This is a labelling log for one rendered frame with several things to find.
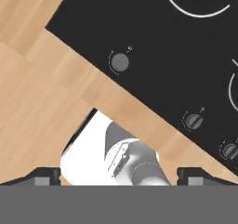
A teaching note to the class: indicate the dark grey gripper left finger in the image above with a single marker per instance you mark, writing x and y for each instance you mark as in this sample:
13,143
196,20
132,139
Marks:
46,175

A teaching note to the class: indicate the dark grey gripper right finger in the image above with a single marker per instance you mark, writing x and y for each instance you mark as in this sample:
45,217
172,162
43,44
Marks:
192,175

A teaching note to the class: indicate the grey hob knob with bar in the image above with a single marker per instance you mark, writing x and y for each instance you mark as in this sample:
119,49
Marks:
195,121
231,151

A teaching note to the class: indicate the white and grey rounded object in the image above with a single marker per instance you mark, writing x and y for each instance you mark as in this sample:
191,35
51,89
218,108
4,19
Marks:
89,153

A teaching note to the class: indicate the black glass hob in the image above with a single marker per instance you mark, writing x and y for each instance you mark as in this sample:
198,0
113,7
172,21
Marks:
173,48

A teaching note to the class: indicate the plain round grey hob knob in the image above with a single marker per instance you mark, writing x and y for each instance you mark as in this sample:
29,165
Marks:
120,62

